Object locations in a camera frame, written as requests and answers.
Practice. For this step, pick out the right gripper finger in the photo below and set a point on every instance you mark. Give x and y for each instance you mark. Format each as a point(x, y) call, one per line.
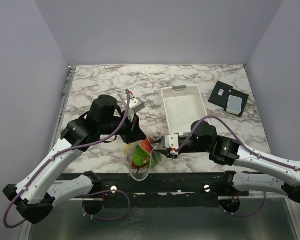
point(170, 153)
point(159, 141)

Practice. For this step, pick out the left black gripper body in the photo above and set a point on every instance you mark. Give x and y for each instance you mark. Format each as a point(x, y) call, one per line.
point(110, 127)

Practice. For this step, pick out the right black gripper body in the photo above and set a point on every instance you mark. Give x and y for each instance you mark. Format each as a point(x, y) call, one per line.
point(191, 147)

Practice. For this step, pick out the green grapes bunch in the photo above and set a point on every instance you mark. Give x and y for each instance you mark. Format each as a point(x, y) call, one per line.
point(153, 160)

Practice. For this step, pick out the red watermelon slice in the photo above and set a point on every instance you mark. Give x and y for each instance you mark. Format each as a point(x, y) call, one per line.
point(144, 148)

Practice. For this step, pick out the yellow bell pepper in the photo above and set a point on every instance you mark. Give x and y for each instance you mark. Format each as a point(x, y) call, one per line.
point(126, 149)

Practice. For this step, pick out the green round guava fruit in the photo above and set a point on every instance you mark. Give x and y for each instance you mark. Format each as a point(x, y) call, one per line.
point(138, 159)

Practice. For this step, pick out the clear dotted zip bag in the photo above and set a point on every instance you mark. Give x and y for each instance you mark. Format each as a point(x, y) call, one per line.
point(144, 172)

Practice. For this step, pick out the white perforated plastic basket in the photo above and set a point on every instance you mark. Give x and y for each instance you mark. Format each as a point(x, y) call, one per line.
point(183, 106)

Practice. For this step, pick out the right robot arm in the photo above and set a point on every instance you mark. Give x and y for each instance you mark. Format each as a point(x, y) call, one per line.
point(270, 173)

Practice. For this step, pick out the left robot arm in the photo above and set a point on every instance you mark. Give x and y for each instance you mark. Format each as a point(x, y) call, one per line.
point(37, 195)

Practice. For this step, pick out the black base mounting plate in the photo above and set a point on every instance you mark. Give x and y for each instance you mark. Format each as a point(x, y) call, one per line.
point(169, 190)

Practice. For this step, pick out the black square mat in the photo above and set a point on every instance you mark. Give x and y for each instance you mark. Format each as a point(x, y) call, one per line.
point(221, 93)

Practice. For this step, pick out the grey rectangular pad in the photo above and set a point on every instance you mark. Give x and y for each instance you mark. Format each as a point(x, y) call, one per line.
point(234, 105)

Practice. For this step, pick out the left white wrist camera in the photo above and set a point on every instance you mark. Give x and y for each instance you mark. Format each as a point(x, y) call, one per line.
point(135, 106)

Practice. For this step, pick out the aluminium side rail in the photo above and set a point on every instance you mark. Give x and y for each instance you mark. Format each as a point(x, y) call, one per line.
point(65, 97)

